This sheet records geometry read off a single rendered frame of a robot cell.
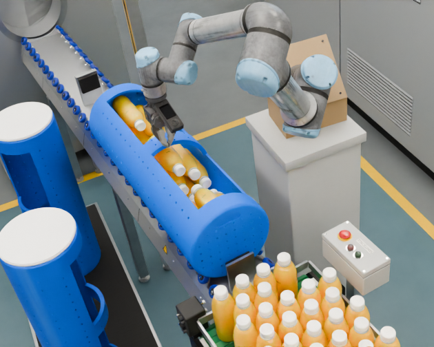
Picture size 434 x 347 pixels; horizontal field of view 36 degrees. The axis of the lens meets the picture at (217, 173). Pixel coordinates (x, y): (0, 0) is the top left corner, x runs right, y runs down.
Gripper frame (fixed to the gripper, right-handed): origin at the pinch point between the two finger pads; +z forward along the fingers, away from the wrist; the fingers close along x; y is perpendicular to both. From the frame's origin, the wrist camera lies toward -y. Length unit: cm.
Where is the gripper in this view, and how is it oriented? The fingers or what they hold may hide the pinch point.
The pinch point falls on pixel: (168, 145)
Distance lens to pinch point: 227.1
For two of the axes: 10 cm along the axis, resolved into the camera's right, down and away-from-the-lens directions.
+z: 1.2, 7.6, 6.4
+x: -8.6, 4.0, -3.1
